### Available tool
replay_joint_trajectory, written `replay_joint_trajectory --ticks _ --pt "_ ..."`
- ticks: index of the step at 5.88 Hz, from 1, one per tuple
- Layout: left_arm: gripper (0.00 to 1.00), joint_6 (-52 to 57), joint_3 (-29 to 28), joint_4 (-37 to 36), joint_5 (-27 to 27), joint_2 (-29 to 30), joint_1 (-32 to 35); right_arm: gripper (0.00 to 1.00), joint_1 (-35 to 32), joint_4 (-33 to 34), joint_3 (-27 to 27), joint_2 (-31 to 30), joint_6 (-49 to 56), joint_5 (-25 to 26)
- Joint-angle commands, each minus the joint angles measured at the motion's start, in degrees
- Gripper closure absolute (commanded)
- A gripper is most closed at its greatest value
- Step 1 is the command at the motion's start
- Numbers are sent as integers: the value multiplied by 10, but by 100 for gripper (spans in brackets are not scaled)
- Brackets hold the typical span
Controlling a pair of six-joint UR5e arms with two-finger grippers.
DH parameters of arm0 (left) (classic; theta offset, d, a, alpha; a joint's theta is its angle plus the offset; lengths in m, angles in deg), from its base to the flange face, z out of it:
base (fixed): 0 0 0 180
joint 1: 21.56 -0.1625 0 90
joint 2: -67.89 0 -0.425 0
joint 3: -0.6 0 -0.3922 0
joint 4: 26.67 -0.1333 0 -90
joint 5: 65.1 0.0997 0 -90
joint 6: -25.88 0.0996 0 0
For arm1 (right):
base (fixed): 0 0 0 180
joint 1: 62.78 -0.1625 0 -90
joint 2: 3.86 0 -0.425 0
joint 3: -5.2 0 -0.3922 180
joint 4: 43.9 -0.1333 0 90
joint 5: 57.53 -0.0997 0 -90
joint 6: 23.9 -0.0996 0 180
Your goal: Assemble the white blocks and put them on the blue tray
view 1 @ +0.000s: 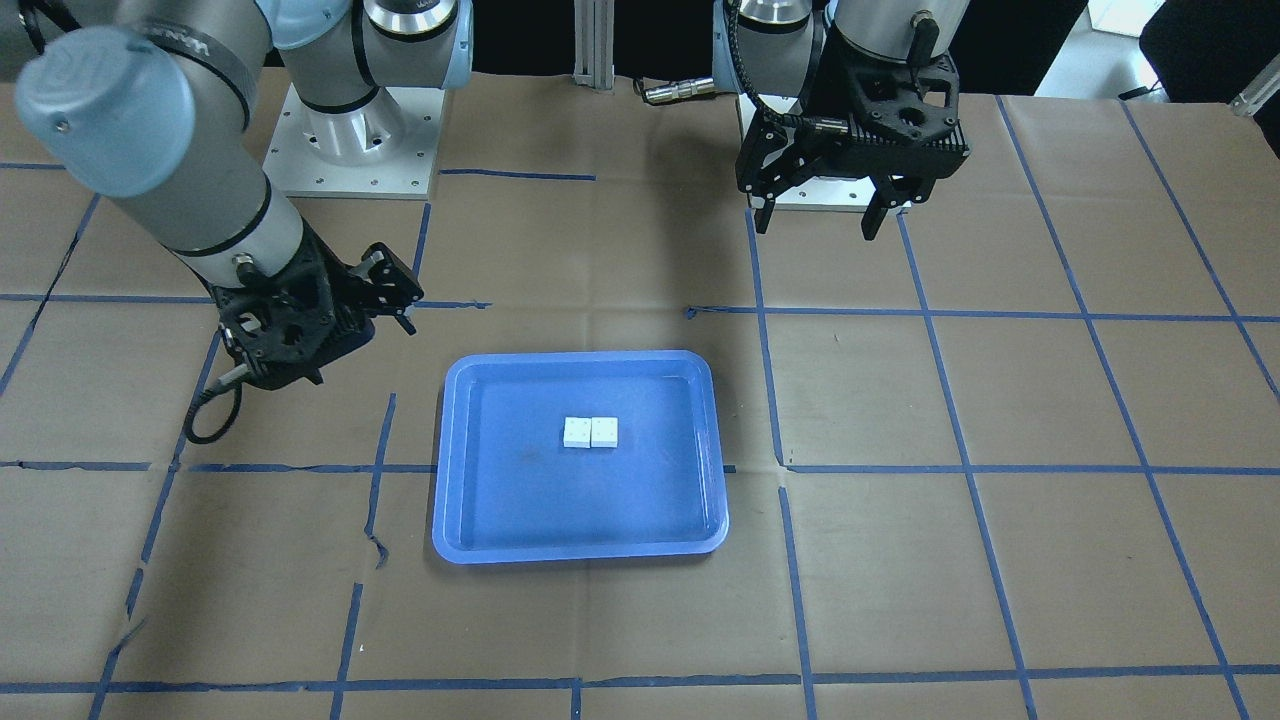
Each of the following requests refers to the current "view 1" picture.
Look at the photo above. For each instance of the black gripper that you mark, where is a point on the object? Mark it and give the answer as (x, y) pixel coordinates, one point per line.
(806, 146)
(322, 268)

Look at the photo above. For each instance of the white block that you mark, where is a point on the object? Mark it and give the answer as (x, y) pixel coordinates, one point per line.
(604, 432)
(577, 432)

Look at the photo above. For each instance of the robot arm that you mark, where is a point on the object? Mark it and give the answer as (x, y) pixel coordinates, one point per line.
(782, 56)
(146, 103)

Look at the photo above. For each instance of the blue plastic tray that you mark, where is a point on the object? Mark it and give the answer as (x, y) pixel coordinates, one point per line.
(508, 491)

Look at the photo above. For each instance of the brown paper table cover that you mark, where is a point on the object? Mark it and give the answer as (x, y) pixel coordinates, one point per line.
(1016, 457)

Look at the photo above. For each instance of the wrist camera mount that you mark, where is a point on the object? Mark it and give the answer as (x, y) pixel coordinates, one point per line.
(262, 331)
(905, 118)

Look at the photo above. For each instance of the aluminium frame post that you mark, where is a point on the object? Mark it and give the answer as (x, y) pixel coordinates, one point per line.
(593, 44)

